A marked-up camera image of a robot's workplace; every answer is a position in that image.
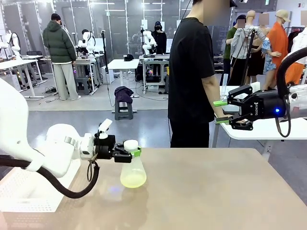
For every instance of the white top orange trousers mannequin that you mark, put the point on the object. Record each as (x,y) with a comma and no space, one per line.
(297,40)

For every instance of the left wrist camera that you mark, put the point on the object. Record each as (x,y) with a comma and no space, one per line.
(105,127)

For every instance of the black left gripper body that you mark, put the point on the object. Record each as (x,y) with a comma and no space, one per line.
(104,148)

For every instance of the black tripod stand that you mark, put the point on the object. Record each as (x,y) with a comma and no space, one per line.
(248,55)

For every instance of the white perforated plastic basket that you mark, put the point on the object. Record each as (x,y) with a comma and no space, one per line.
(24,191)

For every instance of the black dress mannequin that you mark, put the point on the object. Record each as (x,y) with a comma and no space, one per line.
(255,60)

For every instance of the small grey step stool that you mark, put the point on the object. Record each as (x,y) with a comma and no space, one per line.
(82,86)

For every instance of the masked person in black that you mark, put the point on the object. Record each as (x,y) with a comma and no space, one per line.
(160,38)

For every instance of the grey hoodie mannequin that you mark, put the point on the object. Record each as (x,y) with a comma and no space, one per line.
(242,43)

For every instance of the person's right hand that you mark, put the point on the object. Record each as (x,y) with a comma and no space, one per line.
(223,116)

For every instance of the dark cloth bundle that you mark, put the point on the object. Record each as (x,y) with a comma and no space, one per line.
(123,94)

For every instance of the orange robe mannequin with hat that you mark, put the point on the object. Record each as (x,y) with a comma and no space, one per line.
(278,48)

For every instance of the black cap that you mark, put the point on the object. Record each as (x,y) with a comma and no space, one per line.
(128,58)

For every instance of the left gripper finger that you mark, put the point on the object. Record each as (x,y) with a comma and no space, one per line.
(119,147)
(123,158)

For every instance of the person's right forearm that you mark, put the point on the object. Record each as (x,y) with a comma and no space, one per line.
(212,95)

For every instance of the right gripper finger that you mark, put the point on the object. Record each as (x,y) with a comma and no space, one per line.
(237,95)
(242,124)

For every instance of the white round flask cap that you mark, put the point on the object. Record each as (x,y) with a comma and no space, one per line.
(131,145)

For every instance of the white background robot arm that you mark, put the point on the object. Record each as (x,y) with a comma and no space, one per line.
(148,43)
(89,43)
(14,45)

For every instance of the black office chair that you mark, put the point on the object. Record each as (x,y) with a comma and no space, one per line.
(36,57)

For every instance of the black camera pole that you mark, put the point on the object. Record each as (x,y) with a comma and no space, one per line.
(104,55)

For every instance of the long white desk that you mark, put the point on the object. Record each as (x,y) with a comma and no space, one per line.
(16,64)

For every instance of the translucent conical flask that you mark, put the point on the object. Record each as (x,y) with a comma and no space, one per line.
(133,175)

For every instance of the grey plastic stool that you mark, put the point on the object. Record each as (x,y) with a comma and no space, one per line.
(123,111)

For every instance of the person in green shirt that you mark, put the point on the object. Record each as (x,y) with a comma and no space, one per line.
(231,40)

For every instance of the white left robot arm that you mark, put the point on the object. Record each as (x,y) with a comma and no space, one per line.
(36,148)

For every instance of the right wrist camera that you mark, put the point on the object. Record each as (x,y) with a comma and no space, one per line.
(255,85)

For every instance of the small white desk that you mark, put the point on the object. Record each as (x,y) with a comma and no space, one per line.
(123,64)

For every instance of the person in black t-shirt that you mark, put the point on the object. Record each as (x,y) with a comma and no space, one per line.
(189,72)

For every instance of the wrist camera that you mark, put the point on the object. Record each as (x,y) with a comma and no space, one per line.
(105,127)
(255,85)

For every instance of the white side table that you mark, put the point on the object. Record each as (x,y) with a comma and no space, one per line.
(263,131)

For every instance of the person in green jacket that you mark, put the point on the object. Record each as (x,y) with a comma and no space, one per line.
(60,52)

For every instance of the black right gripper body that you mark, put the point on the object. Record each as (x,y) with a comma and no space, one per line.
(266,105)

